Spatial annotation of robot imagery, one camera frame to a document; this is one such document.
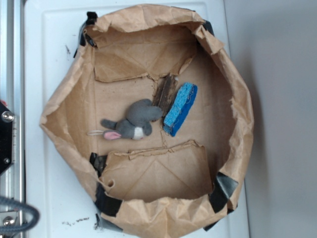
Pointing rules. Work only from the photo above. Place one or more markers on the gray plush bunny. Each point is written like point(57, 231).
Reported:
point(136, 125)

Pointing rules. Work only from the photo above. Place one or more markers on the blue sponge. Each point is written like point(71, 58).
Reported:
point(180, 108)

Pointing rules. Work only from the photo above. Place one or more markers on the dark wooden block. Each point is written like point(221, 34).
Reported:
point(165, 93)

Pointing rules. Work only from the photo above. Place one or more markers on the brown paper bag tray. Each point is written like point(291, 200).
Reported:
point(161, 186)

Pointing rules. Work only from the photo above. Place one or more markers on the white plastic tray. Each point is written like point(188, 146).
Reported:
point(52, 37)

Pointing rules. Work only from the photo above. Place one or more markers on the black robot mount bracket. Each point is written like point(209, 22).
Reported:
point(6, 137)

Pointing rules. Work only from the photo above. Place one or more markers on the aluminum frame rail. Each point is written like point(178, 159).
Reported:
point(12, 93)

